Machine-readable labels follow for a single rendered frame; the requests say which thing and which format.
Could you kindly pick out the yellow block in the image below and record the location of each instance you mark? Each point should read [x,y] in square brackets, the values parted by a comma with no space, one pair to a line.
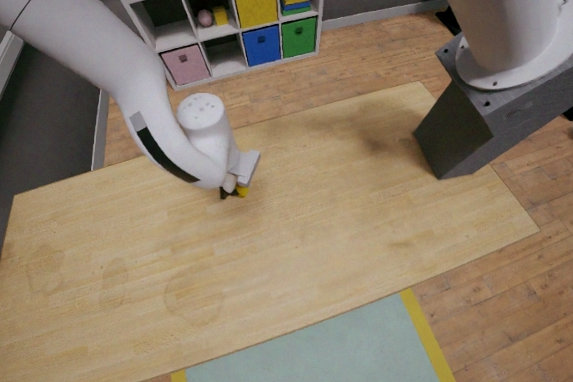
[241,190]

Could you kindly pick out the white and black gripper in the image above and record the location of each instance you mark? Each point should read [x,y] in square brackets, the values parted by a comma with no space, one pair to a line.
[228,187]

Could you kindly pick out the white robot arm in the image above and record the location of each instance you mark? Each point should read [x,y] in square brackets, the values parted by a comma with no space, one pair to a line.
[514,42]

